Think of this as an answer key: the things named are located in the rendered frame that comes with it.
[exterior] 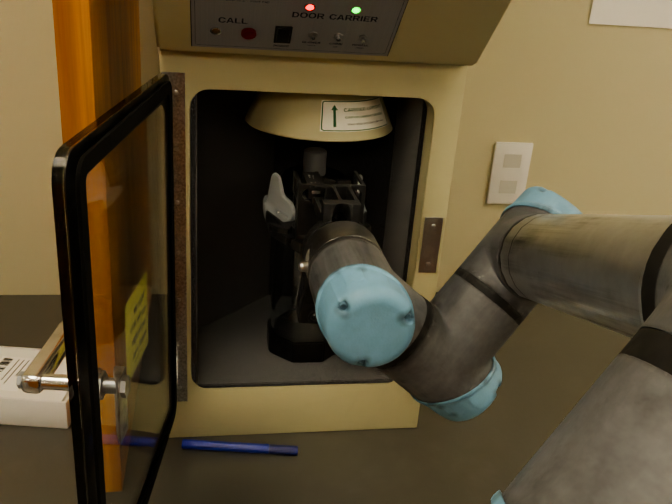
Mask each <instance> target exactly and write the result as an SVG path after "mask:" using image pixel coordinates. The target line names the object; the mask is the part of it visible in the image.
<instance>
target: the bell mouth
mask: <svg viewBox="0 0 672 504"><path fill-rule="evenodd" d="M245 121H246V122H247V123H248V124H249V125H250V126H252V127H253V128H255V129H257V130H260V131H262V132H265V133H269V134H272V135H277V136H281V137H286V138H292V139H299V140H308V141H320V142H356V141H366V140H372V139H377V138H381V137H384V136H386V135H388V134H389V133H390V132H391V131H392V130H393V127H392V124H391V121H390V118H389V115H388V112H387V109H386V106H385V103H384V100H383V97H382V96H358V95H334V94H309V93H285V92H261V91H257V93H256V95H255V98H254V100H253V102H252V104H251V106H250V108H249V110H248V112H247V114H246V116H245Z"/></svg>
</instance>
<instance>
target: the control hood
mask: <svg viewBox="0 0 672 504"><path fill-rule="evenodd" d="M152 1H153V12H154V22H155V33H156V44H157V47H160V50H169V51H189V52H209V53H229V54H248V55H268V56H288V57H308V58H328V59H348V60H368V61H388V62H408V63H428V64H447V65H467V66H473V64H475V63H477V61H478V59H479V58H480V56H481V54H482V52H483V51H484V49H485V47H486V45H487V43H488V42H489V40H490V38H491V36H492V35H493V33H494V31H495V29H496V27H497V26H498V24H499V22H500V20H501V19H502V17H503V15H504V13H505V11H506V10H507V8H508V6H509V4H510V3H511V1H512V0H409V1H408V3H407V6H406V9H405V11H404V14H403V17H402V19H401V22H400V25H399V27H398V30H397V33H396V35H395V38H394V41H393V43H392V46H391V49H390V51H389V54H388V56H373V55H354V54H335V53H315V52H296V51H276V50H257V49H238V48H218V47H199V46H191V22H190V0H152Z"/></svg>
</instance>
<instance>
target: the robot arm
mask: <svg viewBox="0 0 672 504"><path fill-rule="evenodd" d="M334 182H335V179H334V178H329V177H324V176H323V178H321V176H320V174H319V172H317V171H315V172H302V183H301V181H300V178H299V176H298V173H297V171H296V170H293V189H292V190H293V202H292V201H291V200H290V199H289V198H287V197H286V195H285V193H284V188H283V184H282V180H281V177H280V175H279V174H278V173H273V174H272V176H271V180H270V186H269V191H268V195H265V196H264V198H263V213H264V218H265V221H266V226H267V229H268V232H269V234H270V235H271V236H272V237H273V238H275V239H276V240H278V241H280V242H282V243H284V244H285V245H286V246H291V249H292V250H295V251H296V252H297V253H300V254H302V257H303V261H301V262H299V270H300V271H301V272H303V273H302V278H301V282H300V286H299V291H298V295H297V300H296V310H297V318H298V322H299V323H314V324H318V325H319V328H320V330H321V332H322V334H323V335H324V337H325V339H326V340H327V342H328V344H329V346H330V348H331V349H332V350H333V352H334V353H335V354H336V355H337V356H338V357H339V358H340V359H342V360H343V361H345V362H347V363H349V364H351V365H358V366H365V367H377V368H378V369H379V370H380V371H382V372H383V373H384V374H386V375H387V376H388V377H389V378H391V379H392V380H393V381H395V382H396V383H397V384H398V385H400V386H401V387H402V388H404V389H405V390H406V391H407V392H409V393H410V394H411V396H412V398H413V399H415V400H416V401H417V402H419V403H420V404H423V405H426V406H427V407H429V408H430V409H432V410H433V411H434V412H436V413H437V414H439V415H440V416H442V417H444V418H446V419H448V420H451V421H466V420H470V419H472V418H474V417H476V416H478V415H480V414H481V413H482V412H484V411H485V410H486V409H487V408H488V407H489V406H490V405H491V404H492V402H493V401H494V399H495V398H496V396H497V394H496V391H497V389H498V387H500V386H501V383H502V370H501V367H500V365H499V363H498V361H497V360H496V358H495V356H494V355H495V354H496V353H497V352H498V351H499V349H500V348H501V347H502V346H503V345H504V344H505V342H506V341H507V340H508V339H509V338H510V336H511V335H512V334H513V333H514V332H515V330H516V329H517V328H518V327H519V325H520V324H521V323H522V322H523V321H524V319H525V318H526V317H527V316H528V315H529V313H530V312H531V311H532V310H533V309H534V307H535V306H536V305H537V304H538V303H540V304H542V305H545V306H548V307H550V308H553V309H556V310H558V311H561V312H564V313H566V314H569V315H572V316H574V317H577V318H580V319H582V320H585V321H588V322H590V323H593V324H596V325H598V326H601V327H604V328H606V329H609V330H612V331H614V332H617V333H619V334H622V335H625V336H627V337H630V338H632V339H631V340H630V341H629V342H628V343H627V345H626V346H625V347H624V348H623V349H622V351H621V352H620V353H619V354H618V355H617V356H616V358H615V359H614V360H613V361H612V362H611V364H610V365H609V366H608V367H607V368H606V369H605V371H604V372H603V373H602V374H601V375H600V377H599V378H598V379H597V380H596V381H595V383H594V384H593V385H592V386H591V387H590V389H589V390H588V391H587V392H586V393H585V395H584V396H583V397H582V398H581V399H580V401H579V402H578V403H577V404H576V405H575V407H574V408H573V409H572V410H571V411H570V413H569V414H568V415H567V416H566V417H565V419H564V420H563V421H562V422H561V423H560V425H559V426H558V427H557V428H556V429H555V431H554V432H553V433H552V434H551V435H550V436H549V438H548V439H547V440H546V441H545V442H544V444H543V445H542V446H541V447H540V448H539V450H538V451H537V452H536V453H535V454H534V456H533V457H532V458H531V459H530V460H529V462H528V463H527V464H526V465H525V466H524V468H523V469H522V470H521V471H520V472H519V474H518V475H517V476H516V477H515V478H514V480H513V481H512V482H511V483H510V484H509V486H508V487H507V488H506V489H505V490H504V492H503V493H502V492H501V491H500V490H498V491H497V492H496V493H495V494H494V495H493V496H492V498H491V504H672V215H608V214H582V212H580V211H579V210H578V209H577V208H576V207H575V206H574V205H573V204H571V203H570V202H569V201H567V200H566V199H565V198H563V197H562V196H560V195H558V194H557V193H555V192H553V191H551V190H547V189H545V188H543V187H539V186H534V187H530V188H528V189H526V190H525V191H524V192H523V193H522V194H521V195H520V196H519V197H518V198H517V199H516V200H515V201H514V203H513V204H511V205H509V206H507V207H506V208H505V209H504V211H503V212H502V214H501V216H500V219H499V220H498V221H497V222H496V224H495V225H494V226H493V227H492V228H491V230H490V231H489V232H488V233H487V234H486V236H485V237H484V238H483V239H482V240H481V242H480V243H479V244H478V245H477V246H476V248H475V249H474V250H473V251H472V252H471V253H470V255H469V256H468V257H467V258H466V259H465V261H464V262H463V263H462V264H461V265H460V267H459V268H458V269H457V270H456V271H455V273H454V274H453V275H452V276H451V277H450V279H449V280H448V281H447V282H446V283H445V285H444V286H443V287H442V288H441V289H440V290H439V292H438V293H437V294H436V295H435V296H434V298H433V299H432V300H431V301H430V302H429V301H428V300H427V299H425V298H424V297H423V296H422V295H420V294H419V293H417V292H416V291H415V290H414V289H413V288H412V287H410V286H409V285H408V284H407V283H406V282H405V281H403V280H402V279H401V278H400V277H399V276H398V275H397V274H396V273H395V272H394V271H393V270H392V269H391V267H390V265H389V263H388V262H387V260H386V258H385V256H384V254H383V252H382V250H381V248H380V246H379V245H378V243H377V241H376V239H375V237H374V236H373V234H372V233H371V224H368V223H367V220H366V219H367V210H366V208H365V205H364V202H365V191H366V185H365V183H364V182H363V177H362V175H361V174H358V172H357V171H354V176H353V184H351V181H350V179H349V178H347V179H337V183H336V184H334ZM294 205H296V209H295V206H294Z"/></svg>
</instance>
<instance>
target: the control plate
mask: <svg viewBox="0 0 672 504"><path fill-rule="evenodd" d="M408 1H409V0H190V22H191V46H199V47H218V48H238V49H257V50H276V51H296V52H315V53H335V54H354V55H373V56H388V54H389V51H390V49H391V46H392V43H393V41H394V38H395V35H396V33H397V30H398V27H399V25H400V22H401V19H402V17H403V14H404V11H405V9H406V6H407V3H408ZM307 3H313V4H315V6H316V8H315V10H313V11H306V10H305V9H304V6H305V4H307ZM354 6H360V7H361V8H362V11H361V13H359V14H352V13H351V11H350V9H351V8H352V7H354ZM276 26H291V27H293V30H292V36H291V41H290V44H288V43H274V42H273V41H274V34H275V27H276ZM213 27H218V28H220V29H221V30H222V32H221V34H219V35H214V34H212V33H211V32H210V29H211V28H213ZM244 28H253V29H254V30H255V31H256V37H255V38H253V39H245V38H243V37H242V36H241V31H242V30H243V29H244ZM313 31H314V32H316V33H318V35H317V37H316V38H315V40H311V38H310V37H308V35H309V33H310V32H313ZM337 33H340V34H342V35H343V37H342V39H341V40H340V41H336V39H334V38H333V37H334V34H337ZM363 34H364V35H366V36H368V38H367V40H365V42H364V43H362V42H361V41H360V40H358V38H359V36H360V35H363Z"/></svg>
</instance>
